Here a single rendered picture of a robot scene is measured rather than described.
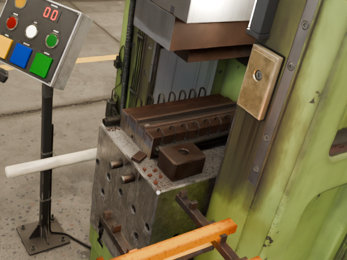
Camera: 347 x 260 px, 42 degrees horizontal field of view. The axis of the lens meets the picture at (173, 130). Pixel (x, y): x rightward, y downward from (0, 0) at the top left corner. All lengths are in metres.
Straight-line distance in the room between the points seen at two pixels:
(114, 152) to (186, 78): 0.41
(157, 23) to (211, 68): 0.52
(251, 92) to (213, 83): 0.62
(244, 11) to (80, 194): 1.67
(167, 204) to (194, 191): 0.09
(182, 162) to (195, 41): 0.34
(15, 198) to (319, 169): 1.80
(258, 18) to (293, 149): 0.32
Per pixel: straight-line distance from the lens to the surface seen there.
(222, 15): 1.20
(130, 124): 1.44
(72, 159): 1.81
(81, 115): 3.33
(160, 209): 1.31
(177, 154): 1.30
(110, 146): 1.46
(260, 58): 1.12
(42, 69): 1.65
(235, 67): 1.72
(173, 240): 1.00
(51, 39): 1.66
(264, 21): 1.09
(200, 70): 1.68
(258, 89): 1.13
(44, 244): 2.33
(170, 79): 1.61
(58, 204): 2.55
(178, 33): 1.20
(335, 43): 1.01
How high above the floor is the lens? 1.71
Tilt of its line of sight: 31 degrees down
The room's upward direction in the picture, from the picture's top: 12 degrees clockwise
